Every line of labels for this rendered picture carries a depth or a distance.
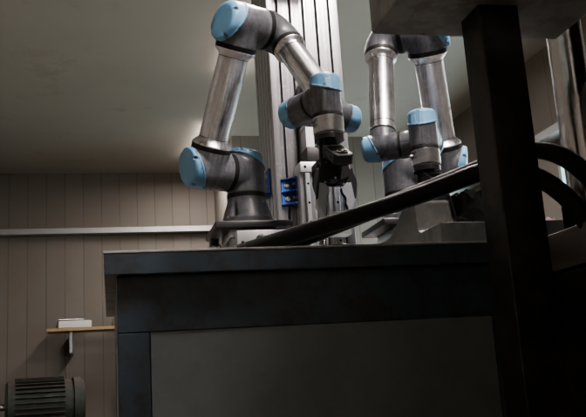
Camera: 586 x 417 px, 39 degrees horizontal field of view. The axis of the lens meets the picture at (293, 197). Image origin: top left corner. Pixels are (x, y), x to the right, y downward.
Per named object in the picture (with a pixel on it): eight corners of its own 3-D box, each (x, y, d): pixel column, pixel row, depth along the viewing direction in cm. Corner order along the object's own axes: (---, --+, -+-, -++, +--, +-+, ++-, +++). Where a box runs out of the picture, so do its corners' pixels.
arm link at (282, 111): (310, 134, 216) (337, 122, 207) (275, 128, 209) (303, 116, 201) (308, 105, 218) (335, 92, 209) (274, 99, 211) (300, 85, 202)
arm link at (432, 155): (444, 146, 213) (414, 146, 212) (446, 164, 212) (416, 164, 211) (433, 154, 221) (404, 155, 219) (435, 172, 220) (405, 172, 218)
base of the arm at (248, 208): (219, 233, 250) (217, 201, 252) (268, 232, 254) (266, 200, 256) (226, 222, 236) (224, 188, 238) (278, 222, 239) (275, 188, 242)
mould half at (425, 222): (365, 287, 204) (361, 233, 207) (464, 283, 210) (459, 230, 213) (443, 253, 157) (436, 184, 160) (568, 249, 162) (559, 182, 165)
